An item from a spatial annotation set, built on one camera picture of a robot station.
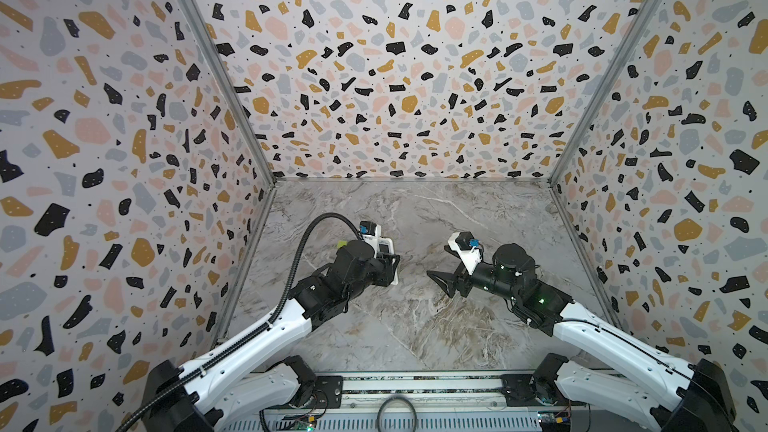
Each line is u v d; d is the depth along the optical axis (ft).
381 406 2.26
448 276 2.09
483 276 2.08
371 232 2.14
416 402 2.40
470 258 2.05
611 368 1.59
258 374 1.93
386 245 2.38
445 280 2.07
